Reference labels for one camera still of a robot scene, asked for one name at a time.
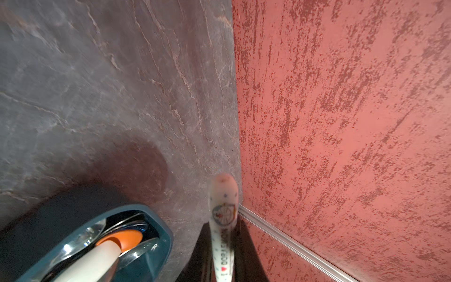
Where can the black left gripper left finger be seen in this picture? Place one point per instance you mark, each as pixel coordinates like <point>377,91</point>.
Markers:
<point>200,267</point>

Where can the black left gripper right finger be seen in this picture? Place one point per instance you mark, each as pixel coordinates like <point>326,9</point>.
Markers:
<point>247,265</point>

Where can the white printed spoon handle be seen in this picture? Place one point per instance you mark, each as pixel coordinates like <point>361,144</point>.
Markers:
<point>223,205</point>

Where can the orange plastic spoon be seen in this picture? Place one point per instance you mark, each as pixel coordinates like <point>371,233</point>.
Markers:
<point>126,239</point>

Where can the silver spoon patterned handle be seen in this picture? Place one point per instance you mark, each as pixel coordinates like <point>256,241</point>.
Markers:
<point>133,254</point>

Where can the silver steel spoon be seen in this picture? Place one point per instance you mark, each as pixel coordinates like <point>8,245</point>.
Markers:
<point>80,242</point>

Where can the teal plastic storage box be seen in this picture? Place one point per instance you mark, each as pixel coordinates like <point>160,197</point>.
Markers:
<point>29,245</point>

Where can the left aluminium corner post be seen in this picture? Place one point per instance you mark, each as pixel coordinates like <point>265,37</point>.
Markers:
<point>300,250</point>

